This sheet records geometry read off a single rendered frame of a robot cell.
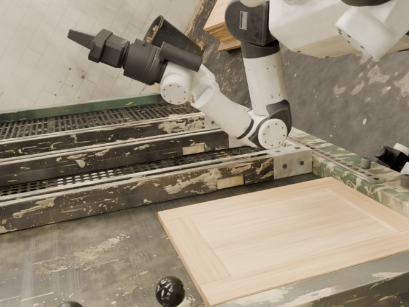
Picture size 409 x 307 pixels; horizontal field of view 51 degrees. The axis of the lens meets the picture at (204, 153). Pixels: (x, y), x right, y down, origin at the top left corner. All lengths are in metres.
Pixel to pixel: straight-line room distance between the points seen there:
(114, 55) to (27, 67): 5.16
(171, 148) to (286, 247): 0.69
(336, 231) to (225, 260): 0.25
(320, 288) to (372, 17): 0.42
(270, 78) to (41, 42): 5.27
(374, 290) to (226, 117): 0.50
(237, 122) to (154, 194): 0.28
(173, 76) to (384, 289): 0.58
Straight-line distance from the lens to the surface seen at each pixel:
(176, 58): 0.95
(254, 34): 0.98
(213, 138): 1.48
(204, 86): 1.04
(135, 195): 1.10
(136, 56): 0.95
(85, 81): 6.16
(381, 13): 0.49
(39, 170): 1.41
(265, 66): 1.02
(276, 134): 1.05
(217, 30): 4.40
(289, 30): 0.88
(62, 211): 1.10
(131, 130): 1.67
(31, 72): 6.10
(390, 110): 2.53
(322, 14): 0.80
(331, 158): 1.24
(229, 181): 1.17
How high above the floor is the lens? 1.68
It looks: 25 degrees down
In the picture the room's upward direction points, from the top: 62 degrees counter-clockwise
